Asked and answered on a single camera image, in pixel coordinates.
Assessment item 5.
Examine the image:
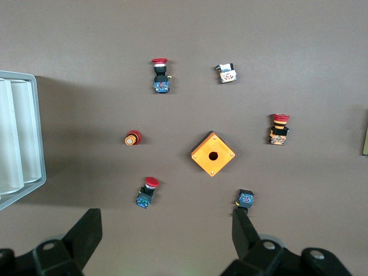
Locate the grey ribbed plastic tray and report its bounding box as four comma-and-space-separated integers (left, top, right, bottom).
0, 70, 47, 211

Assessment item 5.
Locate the red button black base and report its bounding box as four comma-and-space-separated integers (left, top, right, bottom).
233, 189, 255, 215

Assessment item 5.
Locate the brown paper table cover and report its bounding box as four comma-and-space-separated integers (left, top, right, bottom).
0, 0, 368, 276

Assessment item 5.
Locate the orange button enclosure box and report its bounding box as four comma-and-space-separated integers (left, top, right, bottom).
190, 130, 236, 178

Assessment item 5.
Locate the orange red button head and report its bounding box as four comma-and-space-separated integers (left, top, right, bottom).
124, 130, 142, 147

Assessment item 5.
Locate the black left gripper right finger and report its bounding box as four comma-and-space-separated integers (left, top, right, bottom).
220, 209, 354, 276

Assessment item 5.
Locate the red mushroom button blue block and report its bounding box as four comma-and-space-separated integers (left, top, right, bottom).
135, 177, 160, 210

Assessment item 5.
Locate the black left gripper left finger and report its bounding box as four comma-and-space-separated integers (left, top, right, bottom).
0, 208, 104, 276

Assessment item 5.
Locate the red button blue base lower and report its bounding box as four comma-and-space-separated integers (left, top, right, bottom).
150, 57, 173, 95

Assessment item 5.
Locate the red button orange striped collar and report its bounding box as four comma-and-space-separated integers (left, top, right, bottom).
267, 113, 291, 146

